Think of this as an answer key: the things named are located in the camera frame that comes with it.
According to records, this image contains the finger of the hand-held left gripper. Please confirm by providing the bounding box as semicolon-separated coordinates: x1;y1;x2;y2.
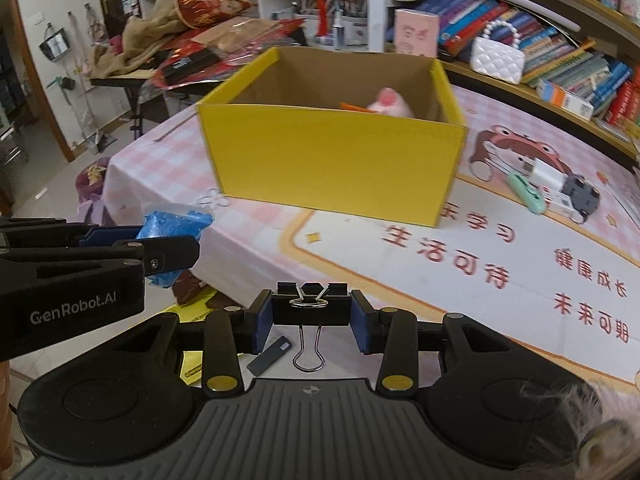
0;217;145;250
0;237;201;283

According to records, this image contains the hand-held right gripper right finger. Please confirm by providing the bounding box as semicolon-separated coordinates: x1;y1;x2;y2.
350;290;519;392

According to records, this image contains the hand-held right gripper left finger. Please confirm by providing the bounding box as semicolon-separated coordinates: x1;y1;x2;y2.
114;290;275;394

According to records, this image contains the blue plastic bag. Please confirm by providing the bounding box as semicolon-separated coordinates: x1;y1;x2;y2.
137;203;216;288

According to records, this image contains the black binder clip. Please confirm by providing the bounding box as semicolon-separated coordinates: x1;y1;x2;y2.
276;281;351;373

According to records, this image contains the yellow cardboard box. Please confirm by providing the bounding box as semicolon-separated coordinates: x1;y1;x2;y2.
196;46;469;227

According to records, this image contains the pink plush pig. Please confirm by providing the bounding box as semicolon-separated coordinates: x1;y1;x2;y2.
366;87;416;118

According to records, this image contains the black flash drive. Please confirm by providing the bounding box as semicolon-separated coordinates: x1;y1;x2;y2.
247;336;292;376

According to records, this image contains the purple bag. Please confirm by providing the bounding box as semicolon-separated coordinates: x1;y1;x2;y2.
74;156;113;216

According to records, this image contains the yellow printed card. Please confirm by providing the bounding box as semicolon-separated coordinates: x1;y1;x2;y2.
167;302;211;386

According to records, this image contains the thin grey stick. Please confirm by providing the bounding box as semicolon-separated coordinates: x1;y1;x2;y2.
155;110;198;143

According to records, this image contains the black keyboard on stand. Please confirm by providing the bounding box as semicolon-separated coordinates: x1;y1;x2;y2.
90;62;166;141

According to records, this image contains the black rectangular box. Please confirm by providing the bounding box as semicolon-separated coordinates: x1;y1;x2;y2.
160;49;221;86

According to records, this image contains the brown cloth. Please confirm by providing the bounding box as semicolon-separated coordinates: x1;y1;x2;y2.
92;0;188;81

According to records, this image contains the black hanging bag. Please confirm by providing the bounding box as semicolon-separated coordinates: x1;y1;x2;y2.
39;22;71;61

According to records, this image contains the red foil wrapping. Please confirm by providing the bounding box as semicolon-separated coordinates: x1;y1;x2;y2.
150;17;308;93

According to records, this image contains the mint green small device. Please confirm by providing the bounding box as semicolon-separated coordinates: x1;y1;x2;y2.
506;172;547;213

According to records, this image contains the white block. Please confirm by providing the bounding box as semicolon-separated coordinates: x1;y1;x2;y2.
547;194;576;218

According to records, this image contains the clear plastic package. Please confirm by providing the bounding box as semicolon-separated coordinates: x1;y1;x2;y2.
192;16;283;53

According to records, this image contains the white charger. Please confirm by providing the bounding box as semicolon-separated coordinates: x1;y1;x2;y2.
520;158;568;191

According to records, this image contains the black toy car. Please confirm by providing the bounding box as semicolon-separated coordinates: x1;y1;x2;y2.
560;175;601;213

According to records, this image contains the small clear spray bottle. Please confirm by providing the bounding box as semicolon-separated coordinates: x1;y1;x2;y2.
332;2;347;46

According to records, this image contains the red and white bottle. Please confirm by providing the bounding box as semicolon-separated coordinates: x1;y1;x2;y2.
312;0;332;43

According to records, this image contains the clear pen holder with pens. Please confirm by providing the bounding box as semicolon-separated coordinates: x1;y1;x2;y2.
332;0;368;51

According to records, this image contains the orange and white medicine box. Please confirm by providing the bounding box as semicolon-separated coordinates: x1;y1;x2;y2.
537;80;596;121

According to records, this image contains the row of thick blue books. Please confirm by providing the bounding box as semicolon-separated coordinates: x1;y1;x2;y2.
415;0;640;106

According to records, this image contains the row of red dictionaries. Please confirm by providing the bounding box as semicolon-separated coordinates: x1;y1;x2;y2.
602;72;640;128

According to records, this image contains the wooden bookshelf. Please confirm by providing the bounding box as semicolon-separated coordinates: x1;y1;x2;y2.
387;0;640;161

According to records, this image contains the white quilted pearl-handle handbag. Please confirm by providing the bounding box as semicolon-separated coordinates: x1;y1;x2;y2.
470;20;526;86

